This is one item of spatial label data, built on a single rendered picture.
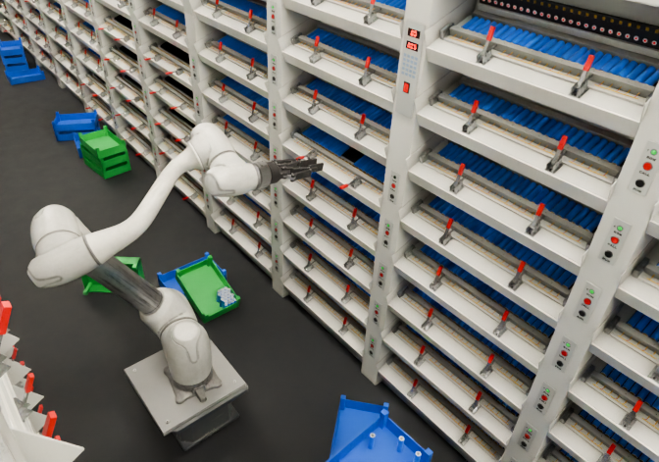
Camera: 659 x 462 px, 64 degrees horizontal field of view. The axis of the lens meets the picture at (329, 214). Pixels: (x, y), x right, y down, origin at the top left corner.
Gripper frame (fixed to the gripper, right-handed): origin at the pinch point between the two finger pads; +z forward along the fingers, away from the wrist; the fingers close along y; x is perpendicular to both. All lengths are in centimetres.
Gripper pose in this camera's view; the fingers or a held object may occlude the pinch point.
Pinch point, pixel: (312, 165)
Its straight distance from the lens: 190.4
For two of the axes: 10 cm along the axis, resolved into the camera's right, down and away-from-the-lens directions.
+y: -6.3, -4.7, 6.1
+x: -1.7, 8.6, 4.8
